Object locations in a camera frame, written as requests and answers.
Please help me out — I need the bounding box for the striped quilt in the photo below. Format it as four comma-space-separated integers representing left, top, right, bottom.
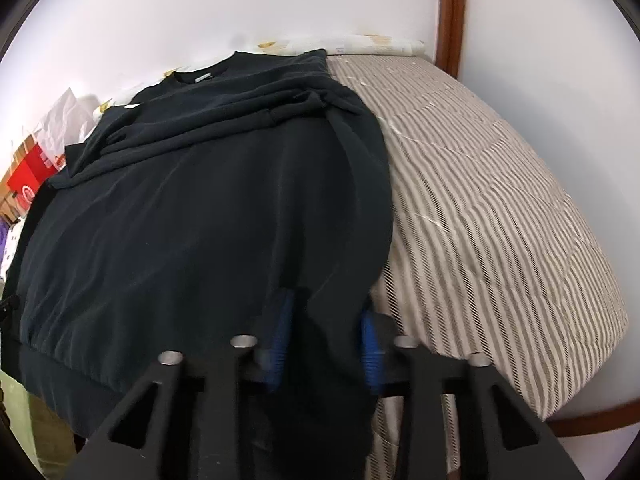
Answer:
325, 55, 630, 476

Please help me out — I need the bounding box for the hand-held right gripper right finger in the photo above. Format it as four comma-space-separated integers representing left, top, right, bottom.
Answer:
357, 305, 583, 480

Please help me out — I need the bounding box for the red paper bag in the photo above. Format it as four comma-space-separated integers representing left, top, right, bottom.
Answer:
0, 132, 68, 221

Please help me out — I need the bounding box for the green bed sheet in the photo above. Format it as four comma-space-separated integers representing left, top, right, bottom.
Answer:
0, 375, 76, 476

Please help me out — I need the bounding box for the black sweatshirt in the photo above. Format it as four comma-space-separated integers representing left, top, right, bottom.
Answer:
7, 49, 396, 468

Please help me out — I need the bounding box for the white plastic bag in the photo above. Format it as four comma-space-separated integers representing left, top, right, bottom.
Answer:
32, 87, 101, 161

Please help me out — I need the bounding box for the wooden baseboard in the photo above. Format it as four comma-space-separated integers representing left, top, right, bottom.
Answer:
547, 407, 640, 438

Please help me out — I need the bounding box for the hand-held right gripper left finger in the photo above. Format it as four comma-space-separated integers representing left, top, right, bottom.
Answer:
65, 287, 296, 480

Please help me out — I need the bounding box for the wooden door frame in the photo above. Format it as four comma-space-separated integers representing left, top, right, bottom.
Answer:
435, 0, 468, 78

